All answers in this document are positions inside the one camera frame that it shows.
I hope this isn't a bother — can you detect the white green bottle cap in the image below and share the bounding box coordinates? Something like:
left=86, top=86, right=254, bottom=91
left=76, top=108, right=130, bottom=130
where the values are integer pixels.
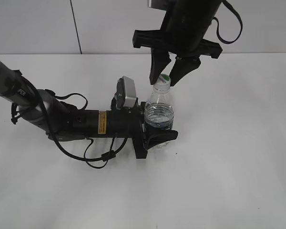
left=153, top=74, right=171, bottom=93

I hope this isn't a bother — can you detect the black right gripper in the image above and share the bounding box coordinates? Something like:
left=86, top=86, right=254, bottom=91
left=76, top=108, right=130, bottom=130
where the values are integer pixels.
left=133, top=30, right=222, bottom=86

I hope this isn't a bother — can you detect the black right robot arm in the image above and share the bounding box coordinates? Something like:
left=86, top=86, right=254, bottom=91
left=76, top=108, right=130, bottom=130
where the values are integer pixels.
left=133, top=0, right=222, bottom=86

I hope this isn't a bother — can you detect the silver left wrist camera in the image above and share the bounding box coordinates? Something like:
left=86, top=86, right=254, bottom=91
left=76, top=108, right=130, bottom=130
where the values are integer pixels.
left=114, top=76, right=137, bottom=109

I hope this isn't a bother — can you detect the clear Cestbon water bottle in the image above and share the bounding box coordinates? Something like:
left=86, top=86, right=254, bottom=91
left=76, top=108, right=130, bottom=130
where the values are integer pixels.
left=144, top=88, right=175, bottom=149

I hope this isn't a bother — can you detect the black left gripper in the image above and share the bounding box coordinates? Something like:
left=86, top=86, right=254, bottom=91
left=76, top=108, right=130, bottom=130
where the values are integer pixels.
left=109, top=98, right=178, bottom=159

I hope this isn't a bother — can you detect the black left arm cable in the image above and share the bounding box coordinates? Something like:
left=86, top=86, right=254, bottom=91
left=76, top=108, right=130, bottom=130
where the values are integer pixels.
left=10, top=71, right=129, bottom=169

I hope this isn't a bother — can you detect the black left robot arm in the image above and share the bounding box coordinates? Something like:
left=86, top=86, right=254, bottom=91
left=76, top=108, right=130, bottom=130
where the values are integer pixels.
left=0, top=61, right=178, bottom=159

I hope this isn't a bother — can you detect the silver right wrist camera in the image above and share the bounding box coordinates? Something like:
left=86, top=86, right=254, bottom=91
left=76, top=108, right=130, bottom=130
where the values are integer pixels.
left=147, top=0, right=169, bottom=11

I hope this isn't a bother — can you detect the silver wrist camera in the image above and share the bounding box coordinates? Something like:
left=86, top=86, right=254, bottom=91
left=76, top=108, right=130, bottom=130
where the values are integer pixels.
left=147, top=0, right=169, bottom=11
left=114, top=76, right=137, bottom=109

